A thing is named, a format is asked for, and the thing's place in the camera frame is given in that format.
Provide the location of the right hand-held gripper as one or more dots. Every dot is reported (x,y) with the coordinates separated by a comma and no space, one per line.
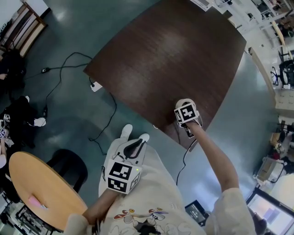
(186,113)

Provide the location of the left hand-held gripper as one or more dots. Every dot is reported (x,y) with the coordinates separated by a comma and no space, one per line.
(119,172)

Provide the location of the white tape roll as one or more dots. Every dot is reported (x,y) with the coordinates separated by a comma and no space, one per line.
(182,101)

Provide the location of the person's right forearm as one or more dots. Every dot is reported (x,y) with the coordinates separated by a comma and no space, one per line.
(213,156)

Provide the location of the person's left forearm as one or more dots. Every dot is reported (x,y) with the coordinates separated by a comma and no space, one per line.
(101,204)

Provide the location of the person's white shoe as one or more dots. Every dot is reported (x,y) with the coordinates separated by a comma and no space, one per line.
(144,137)
(126,131)

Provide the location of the person's cream printed shirt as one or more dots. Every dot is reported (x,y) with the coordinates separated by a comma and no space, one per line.
(156,188)

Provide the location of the dark wooden table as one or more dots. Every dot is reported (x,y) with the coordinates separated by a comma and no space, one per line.
(165,57)

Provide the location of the black stool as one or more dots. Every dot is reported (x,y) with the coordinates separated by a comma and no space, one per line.
(69,165)

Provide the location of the white power strip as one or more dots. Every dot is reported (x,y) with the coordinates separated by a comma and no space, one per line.
(96,87)

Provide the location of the round light wooden table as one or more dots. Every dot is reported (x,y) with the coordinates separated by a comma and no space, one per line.
(46,188)

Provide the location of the white locker cabinet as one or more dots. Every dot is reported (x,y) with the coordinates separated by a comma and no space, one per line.
(284,102)

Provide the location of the black office chair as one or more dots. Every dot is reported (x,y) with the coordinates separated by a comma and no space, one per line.
(283,73)

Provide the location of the pink item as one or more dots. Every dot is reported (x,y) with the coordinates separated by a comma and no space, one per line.
(36,202)

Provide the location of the white box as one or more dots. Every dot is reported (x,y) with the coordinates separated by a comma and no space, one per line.
(202,3)

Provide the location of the wooden shelf rack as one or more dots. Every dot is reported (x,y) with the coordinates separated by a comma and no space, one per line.
(23,29)

